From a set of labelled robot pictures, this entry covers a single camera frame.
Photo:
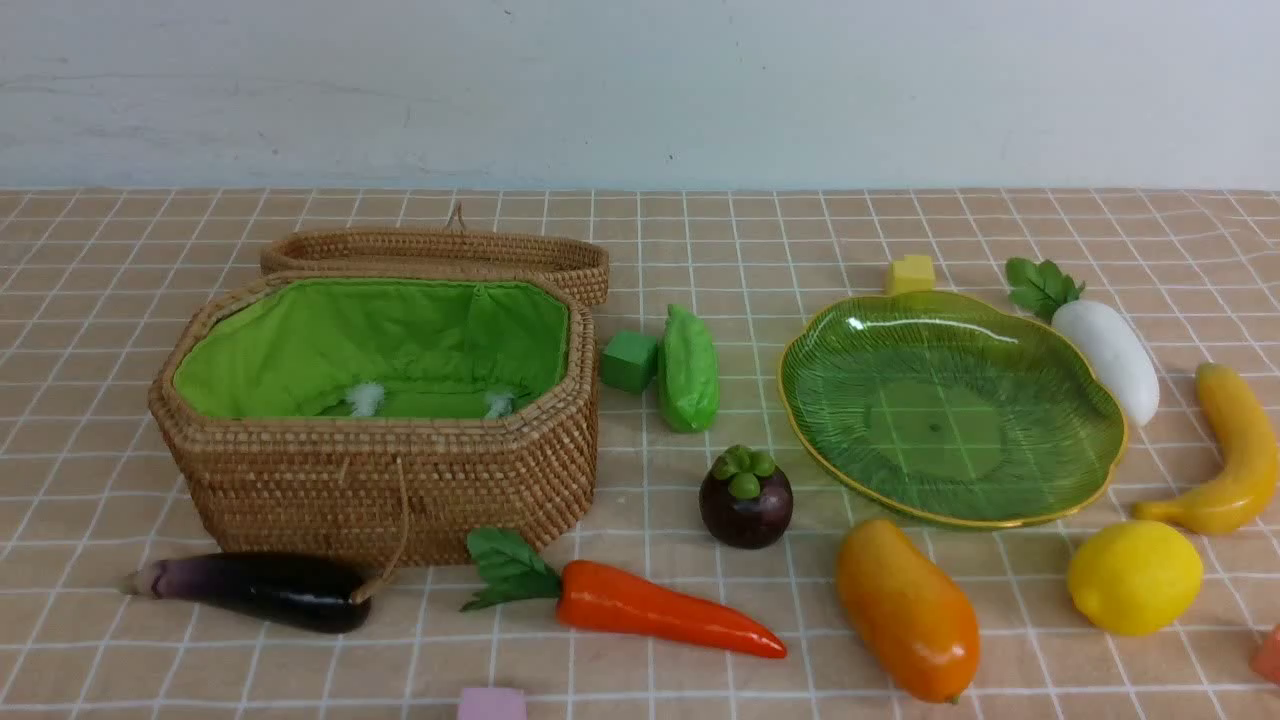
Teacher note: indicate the green toy pea pod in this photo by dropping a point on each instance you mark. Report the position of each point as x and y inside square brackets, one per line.
[689, 392]

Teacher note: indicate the dark purple toy mangosteen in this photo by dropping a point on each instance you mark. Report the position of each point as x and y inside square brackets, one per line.
[746, 499]

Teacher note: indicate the orange toy carrot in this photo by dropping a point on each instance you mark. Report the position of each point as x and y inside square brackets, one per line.
[593, 596]

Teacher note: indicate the orange toy mango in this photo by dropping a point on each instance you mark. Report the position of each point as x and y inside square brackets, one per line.
[913, 618]

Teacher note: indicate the purple toy eggplant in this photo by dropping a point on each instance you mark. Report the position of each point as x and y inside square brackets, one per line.
[305, 591]

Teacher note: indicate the white toy radish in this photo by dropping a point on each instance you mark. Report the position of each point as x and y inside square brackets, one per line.
[1102, 335]

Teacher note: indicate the yellow toy lemon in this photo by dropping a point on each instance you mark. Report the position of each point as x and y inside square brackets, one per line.
[1135, 577]

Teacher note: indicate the yellow toy banana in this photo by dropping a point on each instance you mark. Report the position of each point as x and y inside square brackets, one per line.
[1247, 481]

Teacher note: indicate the green foam cube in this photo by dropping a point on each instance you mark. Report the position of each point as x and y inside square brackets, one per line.
[629, 361]

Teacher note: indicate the woven wicker basket lid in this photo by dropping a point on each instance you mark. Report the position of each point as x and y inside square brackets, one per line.
[579, 268]

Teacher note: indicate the woven wicker basket green lining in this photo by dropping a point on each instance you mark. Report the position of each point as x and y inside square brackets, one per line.
[379, 417]

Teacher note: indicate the yellow foam cube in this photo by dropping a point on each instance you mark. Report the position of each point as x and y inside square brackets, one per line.
[911, 273]

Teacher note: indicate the green leaf-shaped glass plate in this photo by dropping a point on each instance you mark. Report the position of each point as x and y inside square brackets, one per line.
[944, 409]

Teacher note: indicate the pink foam block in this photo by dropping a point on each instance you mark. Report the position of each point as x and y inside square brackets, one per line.
[492, 703]

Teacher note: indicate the orange foam block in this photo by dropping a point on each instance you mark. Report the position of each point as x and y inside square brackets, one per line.
[1265, 662]

